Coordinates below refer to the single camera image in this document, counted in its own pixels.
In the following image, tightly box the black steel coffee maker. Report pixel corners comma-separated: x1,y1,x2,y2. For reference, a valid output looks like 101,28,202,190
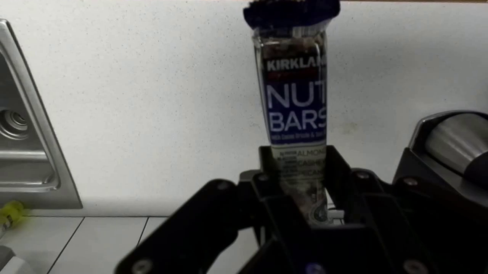
391,110,488,207

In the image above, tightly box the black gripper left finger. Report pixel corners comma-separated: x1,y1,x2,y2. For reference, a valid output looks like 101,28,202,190
114,143,318,274

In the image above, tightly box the green sponge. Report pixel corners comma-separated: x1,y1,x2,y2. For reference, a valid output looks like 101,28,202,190
0,200,31,232

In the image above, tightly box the stainless steel sink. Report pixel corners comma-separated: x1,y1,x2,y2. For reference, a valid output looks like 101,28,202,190
0,18,85,210

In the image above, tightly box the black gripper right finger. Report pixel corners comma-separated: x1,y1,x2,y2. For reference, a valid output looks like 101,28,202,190
324,145,488,274

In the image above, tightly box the blue nut bar wrapper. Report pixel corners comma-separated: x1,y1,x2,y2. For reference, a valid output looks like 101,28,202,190
243,0,342,225

